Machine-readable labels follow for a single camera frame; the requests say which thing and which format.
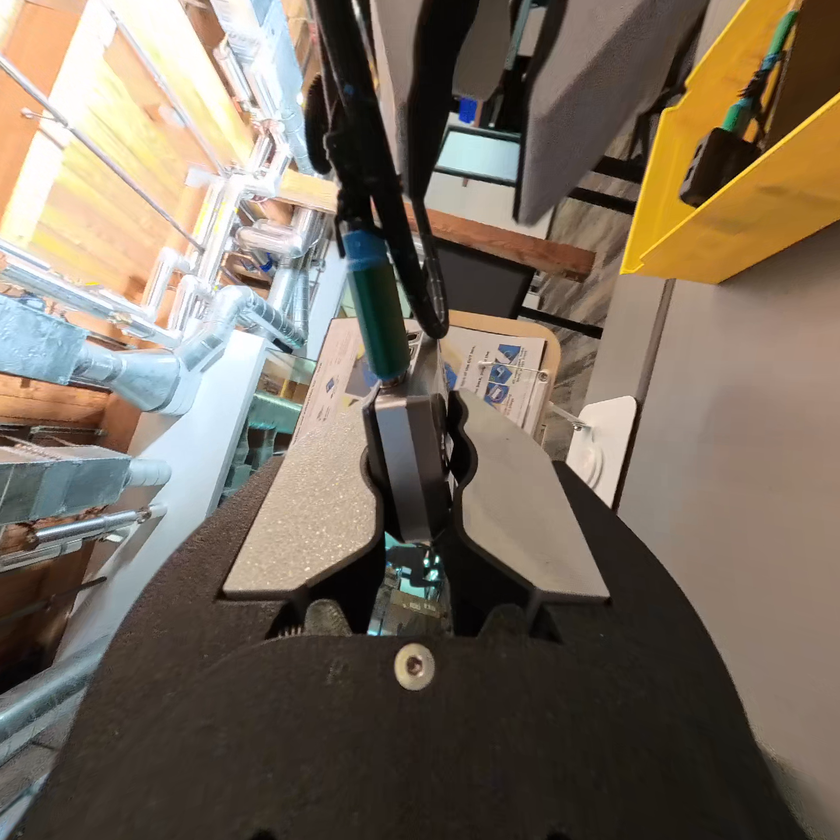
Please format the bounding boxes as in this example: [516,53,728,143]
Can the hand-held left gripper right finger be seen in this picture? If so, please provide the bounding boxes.
[447,392,611,605]

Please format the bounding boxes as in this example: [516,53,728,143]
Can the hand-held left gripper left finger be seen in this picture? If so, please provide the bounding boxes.
[221,405,392,602]

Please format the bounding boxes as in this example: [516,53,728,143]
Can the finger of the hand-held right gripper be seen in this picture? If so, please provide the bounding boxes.
[515,0,712,227]
[372,0,515,198]

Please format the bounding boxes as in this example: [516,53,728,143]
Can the silver grey usb adapter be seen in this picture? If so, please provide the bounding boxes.
[363,344,456,543]

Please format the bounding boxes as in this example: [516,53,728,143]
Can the dark grey usb hub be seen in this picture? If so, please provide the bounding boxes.
[679,128,763,208]

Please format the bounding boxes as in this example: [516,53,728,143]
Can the yellow plastic bin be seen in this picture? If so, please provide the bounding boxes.
[620,0,840,287]

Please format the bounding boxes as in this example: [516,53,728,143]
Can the instruction sheet on wooden board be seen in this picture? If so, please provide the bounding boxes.
[306,313,561,434]

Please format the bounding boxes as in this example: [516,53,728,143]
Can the wooden beam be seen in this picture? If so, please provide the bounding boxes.
[280,168,598,284]

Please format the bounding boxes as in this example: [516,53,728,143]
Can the black sign stand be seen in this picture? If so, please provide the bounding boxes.
[420,241,536,319]

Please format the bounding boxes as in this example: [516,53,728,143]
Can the silver ventilation ducts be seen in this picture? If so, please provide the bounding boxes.
[0,0,342,736]

